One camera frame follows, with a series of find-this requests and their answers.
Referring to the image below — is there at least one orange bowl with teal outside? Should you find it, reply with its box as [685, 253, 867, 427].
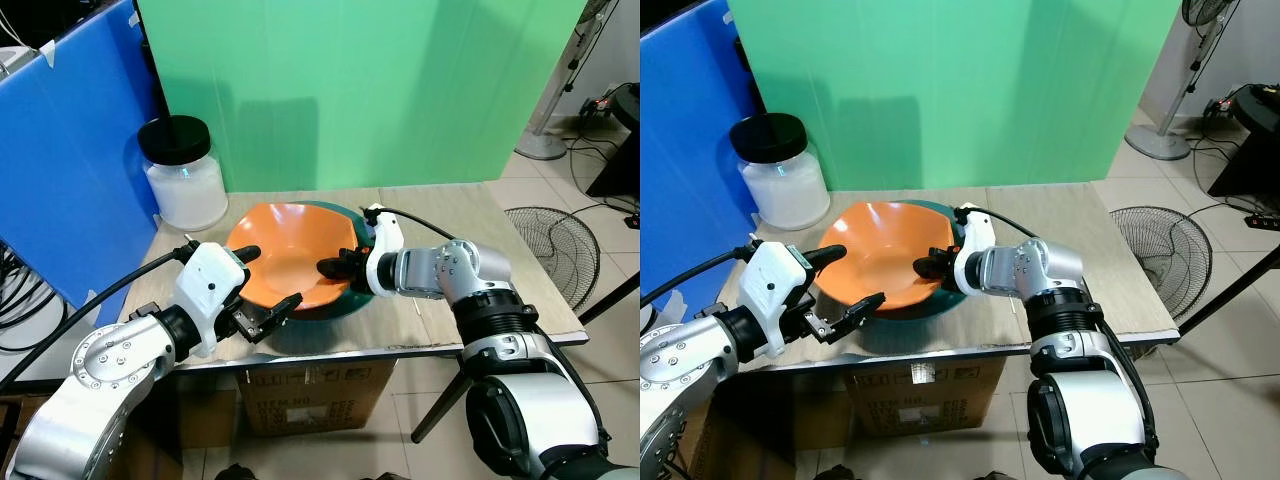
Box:
[226, 201, 377, 323]
[817, 200, 970, 326]

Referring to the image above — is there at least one glass jar with black lid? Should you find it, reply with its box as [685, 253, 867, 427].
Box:
[138, 115, 230, 233]
[729, 112, 832, 232]

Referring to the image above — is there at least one printed brown cardboard box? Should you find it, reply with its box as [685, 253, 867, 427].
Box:
[234, 357, 397, 437]
[842, 355, 1009, 437]

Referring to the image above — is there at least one black table leg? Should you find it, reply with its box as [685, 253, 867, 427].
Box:
[410, 368, 473, 445]

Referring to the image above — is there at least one blue partition board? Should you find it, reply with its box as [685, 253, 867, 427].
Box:
[640, 0, 763, 293]
[0, 0, 167, 303]

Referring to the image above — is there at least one green backdrop board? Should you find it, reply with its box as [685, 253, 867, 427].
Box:
[727, 0, 1184, 192]
[135, 0, 591, 194]

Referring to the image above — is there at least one black metal pole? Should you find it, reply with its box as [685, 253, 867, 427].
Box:
[577, 270, 641, 327]
[1177, 244, 1280, 337]

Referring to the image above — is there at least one black cabinet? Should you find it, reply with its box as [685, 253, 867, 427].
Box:
[1207, 84, 1280, 199]
[585, 83, 641, 199]

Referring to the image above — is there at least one black device with red parts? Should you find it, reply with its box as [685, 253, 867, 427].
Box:
[1204, 94, 1248, 123]
[584, 90, 627, 127]

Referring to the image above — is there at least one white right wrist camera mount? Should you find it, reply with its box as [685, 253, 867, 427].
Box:
[952, 205, 999, 298]
[361, 205, 407, 299]

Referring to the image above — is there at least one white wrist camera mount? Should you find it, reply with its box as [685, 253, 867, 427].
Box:
[952, 205, 999, 298]
[361, 205, 407, 299]
[172, 241, 251, 358]
[737, 240, 814, 358]

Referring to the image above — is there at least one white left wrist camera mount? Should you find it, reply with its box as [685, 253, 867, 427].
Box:
[737, 240, 814, 358]
[172, 241, 251, 358]

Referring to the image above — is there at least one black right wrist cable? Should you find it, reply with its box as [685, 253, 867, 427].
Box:
[372, 205, 459, 244]
[963, 204, 1049, 243]

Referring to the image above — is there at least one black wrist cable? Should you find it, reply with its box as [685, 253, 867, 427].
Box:
[0, 240, 199, 393]
[963, 204, 1049, 243]
[640, 243, 758, 307]
[372, 205, 459, 244]

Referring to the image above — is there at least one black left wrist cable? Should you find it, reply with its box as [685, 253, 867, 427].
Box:
[0, 240, 199, 393]
[640, 243, 758, 307]

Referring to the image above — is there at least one round wire fan grille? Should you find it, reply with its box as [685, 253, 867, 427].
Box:
[504, 206, 602, 312]
[1109, 205, 1215, 320]

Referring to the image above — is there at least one white pedestal fan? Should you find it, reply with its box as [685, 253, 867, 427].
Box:
[1124, 0, 1242, 162]
[514, 0, 614, 162]

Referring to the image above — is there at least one black cable bundle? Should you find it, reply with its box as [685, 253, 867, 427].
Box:
[0, 240, 67, 357]

